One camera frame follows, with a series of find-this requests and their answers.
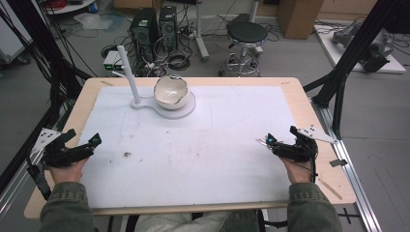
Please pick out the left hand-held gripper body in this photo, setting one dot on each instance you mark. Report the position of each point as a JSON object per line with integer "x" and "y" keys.
{"x": 61, "y": 154}

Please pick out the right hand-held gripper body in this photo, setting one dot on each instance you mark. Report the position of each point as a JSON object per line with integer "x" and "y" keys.
{"x": 298, "y": 150}

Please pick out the person's left hand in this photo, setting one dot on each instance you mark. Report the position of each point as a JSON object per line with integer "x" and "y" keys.
{"x": 68, "y": 174}

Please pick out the person's right hand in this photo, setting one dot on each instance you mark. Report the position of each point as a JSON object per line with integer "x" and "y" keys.
{"x": 299, "y": 172}

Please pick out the grey tape piece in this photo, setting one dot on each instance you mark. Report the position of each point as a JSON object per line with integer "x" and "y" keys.
{"x": 338, "y": 163}

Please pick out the wooden table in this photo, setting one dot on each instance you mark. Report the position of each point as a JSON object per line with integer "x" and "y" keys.
{"x": 88, "y": 96}

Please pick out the thin wooden stick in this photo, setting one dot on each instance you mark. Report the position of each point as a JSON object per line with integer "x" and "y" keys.
{"x": 330, "y": 189}

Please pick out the white table mat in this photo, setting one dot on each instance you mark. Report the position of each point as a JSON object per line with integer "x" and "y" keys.
{"x": 193, "y": 161}

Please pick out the small white box green light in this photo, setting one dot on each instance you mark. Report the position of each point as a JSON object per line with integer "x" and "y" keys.
{"x": 111, "y": 61}

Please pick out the white stand with pole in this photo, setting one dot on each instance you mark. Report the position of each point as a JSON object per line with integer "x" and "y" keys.
{"x": 175, "y": 111}

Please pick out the white cracked bowl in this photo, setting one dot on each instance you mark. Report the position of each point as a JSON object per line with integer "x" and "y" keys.
{"x": 170, "y": 92}

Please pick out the white floor platform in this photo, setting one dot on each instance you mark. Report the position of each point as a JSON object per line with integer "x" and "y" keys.
{"x": 335, "y": 54}

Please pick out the person's legs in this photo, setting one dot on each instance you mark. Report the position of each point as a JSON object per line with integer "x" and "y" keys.
{"x": 193, "y": 224}

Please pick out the black round stool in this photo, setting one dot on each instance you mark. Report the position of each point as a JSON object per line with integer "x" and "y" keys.
{"x": 247, "y": 34}

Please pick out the black computer tower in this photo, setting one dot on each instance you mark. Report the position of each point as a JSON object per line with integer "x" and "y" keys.
{"x": 144, "y": 32}
{"x": 168, "y": 27}

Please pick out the clear plastic sheet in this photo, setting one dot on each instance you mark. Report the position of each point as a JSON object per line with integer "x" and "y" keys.
{"x": 96, "y": 21}

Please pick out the cardboard box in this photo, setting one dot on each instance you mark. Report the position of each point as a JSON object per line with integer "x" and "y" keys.
{"x": 298, "y": 17}

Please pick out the white metal stand leg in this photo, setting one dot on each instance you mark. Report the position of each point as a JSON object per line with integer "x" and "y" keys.
{"x": 200, "y": 35}

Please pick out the grey machine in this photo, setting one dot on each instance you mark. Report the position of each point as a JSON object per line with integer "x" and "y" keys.
{"x": 370, "y": 45}

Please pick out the white round table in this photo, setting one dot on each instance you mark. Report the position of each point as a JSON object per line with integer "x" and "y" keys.
{"x": 69, "y": 6}

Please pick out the aluminium rail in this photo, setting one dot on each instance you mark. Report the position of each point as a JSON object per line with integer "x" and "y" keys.
{"x": 351, "y": 174}

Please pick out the black metal frame strut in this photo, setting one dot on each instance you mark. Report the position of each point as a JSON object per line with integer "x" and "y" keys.
{"x": 351, "y": 51}

